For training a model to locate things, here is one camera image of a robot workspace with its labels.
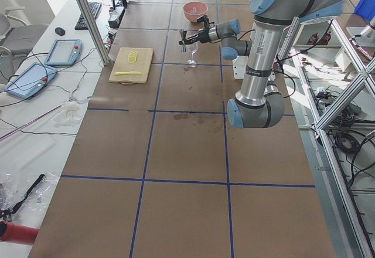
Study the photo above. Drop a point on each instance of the aluminium frame post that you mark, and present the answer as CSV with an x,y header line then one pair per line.
x,y
93,30

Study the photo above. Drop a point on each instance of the pink bowl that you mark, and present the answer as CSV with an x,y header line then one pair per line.
x,y
193,18

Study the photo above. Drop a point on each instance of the steel double jigger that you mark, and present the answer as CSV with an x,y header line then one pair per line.
x,y
183,34

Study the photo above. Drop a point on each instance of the blue teach pendant far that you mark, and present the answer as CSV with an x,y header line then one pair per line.
x,y
64,52

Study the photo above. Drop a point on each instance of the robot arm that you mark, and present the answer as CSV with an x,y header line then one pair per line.
x,y
259,104

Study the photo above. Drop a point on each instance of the bamboo cutting board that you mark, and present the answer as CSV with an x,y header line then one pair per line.
x,y
143,64

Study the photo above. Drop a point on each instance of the red thermos bottle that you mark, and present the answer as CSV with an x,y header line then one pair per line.
x,y
19,234

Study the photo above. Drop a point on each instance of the white crumpled cloth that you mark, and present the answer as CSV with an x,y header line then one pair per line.
x,y
68,114

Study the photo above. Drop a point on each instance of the clear wine glass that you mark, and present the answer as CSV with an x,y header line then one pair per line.
x,y
192,49

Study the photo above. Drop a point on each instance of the blue storage bin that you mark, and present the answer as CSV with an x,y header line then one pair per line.
x,y
365,9

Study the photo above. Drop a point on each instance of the black computer mouse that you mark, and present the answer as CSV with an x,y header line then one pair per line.
x,y
59,31

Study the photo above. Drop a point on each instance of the pile of clear ice cubes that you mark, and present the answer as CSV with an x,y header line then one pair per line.
x,y
195,10

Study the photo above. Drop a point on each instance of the yellow plastic knife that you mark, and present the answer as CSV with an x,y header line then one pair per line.
x,y
127,73

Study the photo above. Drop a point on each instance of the blue teach pendant near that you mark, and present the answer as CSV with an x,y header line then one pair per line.
x,y
31,81

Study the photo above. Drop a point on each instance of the blue teach pendant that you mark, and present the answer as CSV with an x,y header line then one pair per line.
x,y
64,52
31,81

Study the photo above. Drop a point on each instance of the grey office chair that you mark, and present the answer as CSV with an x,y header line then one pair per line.
x,y
17,37

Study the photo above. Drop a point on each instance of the clear plastic bag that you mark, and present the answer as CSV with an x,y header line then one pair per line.
x,y
28,195

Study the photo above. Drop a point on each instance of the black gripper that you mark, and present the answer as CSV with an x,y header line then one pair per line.
x,y
204,34

